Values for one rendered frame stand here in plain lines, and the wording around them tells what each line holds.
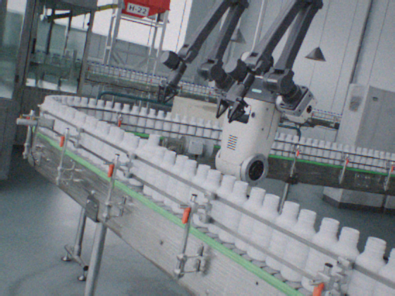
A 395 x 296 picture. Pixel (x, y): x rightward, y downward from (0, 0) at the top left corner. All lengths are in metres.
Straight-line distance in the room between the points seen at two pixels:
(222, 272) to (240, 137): 0.97
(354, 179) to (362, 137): 3.52
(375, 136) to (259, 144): 5.58
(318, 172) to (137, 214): 2.38
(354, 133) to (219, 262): 6.29
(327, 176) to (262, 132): 1.80
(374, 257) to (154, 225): 0.73
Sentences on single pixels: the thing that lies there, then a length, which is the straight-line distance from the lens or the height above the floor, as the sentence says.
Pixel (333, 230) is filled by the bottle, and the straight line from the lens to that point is 1.10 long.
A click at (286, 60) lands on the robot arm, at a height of 1.56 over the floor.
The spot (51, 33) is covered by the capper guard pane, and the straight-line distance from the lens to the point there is 6.78.
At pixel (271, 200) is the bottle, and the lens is 1.19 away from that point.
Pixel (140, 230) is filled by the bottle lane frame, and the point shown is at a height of 0.89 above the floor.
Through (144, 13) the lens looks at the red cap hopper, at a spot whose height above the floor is 2.35.
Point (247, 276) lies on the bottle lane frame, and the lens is 1.21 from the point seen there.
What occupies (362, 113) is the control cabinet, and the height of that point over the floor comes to 1.47.
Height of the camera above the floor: 1.40
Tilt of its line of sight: 8 degrees down
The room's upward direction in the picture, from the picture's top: 12 degrees clockwise
